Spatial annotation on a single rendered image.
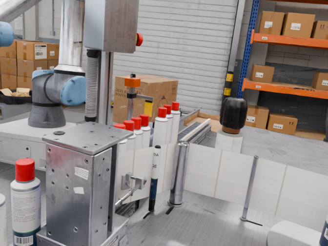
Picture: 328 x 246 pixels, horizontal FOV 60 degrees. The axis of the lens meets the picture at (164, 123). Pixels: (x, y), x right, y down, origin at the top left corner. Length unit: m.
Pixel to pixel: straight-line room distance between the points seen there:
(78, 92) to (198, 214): 0.63
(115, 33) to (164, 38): 4.56
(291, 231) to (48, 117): 0.95
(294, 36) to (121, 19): 3.91
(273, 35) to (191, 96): 1.77
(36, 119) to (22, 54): 3.52
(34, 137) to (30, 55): 3.61
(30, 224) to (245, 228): 0.52
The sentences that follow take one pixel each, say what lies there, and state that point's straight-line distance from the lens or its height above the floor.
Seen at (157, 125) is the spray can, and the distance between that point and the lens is 1.09.
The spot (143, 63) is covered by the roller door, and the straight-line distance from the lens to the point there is 5.45.
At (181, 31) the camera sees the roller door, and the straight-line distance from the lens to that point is 5.29.
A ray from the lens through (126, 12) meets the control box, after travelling 0.82.
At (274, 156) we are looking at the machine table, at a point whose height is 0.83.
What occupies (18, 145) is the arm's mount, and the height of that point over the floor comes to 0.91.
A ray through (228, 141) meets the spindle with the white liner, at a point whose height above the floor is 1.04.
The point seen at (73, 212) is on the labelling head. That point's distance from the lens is 0.55.
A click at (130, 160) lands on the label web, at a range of 0.71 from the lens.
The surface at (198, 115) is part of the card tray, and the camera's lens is 2.11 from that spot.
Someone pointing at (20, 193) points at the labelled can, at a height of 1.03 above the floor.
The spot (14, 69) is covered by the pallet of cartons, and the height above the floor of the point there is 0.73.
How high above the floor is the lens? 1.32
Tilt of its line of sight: 15 degrees down
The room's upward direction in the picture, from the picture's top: 6 degrees clockwise
